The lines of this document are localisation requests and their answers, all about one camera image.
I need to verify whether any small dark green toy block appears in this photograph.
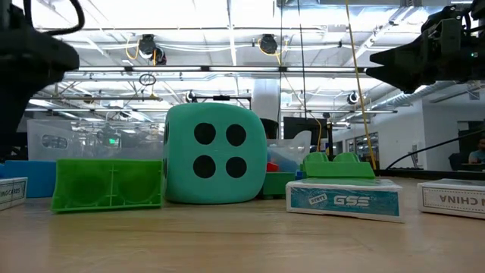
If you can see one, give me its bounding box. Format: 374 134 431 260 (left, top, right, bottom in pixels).
261 171 296 200

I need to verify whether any yellow hanging cord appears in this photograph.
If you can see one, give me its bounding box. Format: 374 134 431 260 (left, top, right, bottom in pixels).
343 0 378 171

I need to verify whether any green two-stud toy block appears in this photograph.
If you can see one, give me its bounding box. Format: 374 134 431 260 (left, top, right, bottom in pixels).
301 151 376 180

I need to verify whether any black monitor screen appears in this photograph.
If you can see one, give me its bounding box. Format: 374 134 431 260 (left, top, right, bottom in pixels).
283 116 329 152

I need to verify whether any silver ceiling duct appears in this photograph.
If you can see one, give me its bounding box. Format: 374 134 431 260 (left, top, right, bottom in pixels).
378 79 485 111

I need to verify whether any teal playing card deck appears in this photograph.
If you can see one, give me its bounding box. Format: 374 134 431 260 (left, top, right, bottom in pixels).
286 177 403 224

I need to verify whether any thin black hanging cable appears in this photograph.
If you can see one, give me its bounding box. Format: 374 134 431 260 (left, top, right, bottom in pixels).
296 0 308 118

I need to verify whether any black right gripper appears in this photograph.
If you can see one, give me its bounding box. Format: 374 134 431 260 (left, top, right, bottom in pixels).
365 22 471 95

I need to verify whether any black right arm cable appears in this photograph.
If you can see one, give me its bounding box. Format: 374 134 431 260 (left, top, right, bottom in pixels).
385 128 485 171

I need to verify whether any blue rounded toy block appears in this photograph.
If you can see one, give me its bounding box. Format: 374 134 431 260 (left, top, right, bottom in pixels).
0 159 57 199

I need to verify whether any clear plastic bin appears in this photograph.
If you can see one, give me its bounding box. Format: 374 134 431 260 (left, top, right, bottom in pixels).
26 119 166 162
266 130 312 174

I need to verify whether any white building column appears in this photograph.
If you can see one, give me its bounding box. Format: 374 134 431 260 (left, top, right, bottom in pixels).
252 78 282 121

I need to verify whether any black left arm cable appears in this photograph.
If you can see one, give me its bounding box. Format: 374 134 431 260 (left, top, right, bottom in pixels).
22 0 86 37

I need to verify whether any person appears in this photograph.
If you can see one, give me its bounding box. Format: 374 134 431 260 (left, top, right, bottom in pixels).
468 138 485 165

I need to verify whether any black gantry frame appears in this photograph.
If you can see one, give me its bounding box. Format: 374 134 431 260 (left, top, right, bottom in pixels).
190 95 253 111

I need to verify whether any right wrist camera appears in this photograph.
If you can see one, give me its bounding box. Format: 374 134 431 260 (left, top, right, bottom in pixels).
421 4 465 54

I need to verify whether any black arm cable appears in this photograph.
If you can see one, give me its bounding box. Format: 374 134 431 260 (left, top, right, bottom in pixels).
22 0 86 37
385 128 485 171

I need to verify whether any teal foam die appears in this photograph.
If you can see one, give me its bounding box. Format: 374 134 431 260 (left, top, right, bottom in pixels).
163 102 268 205

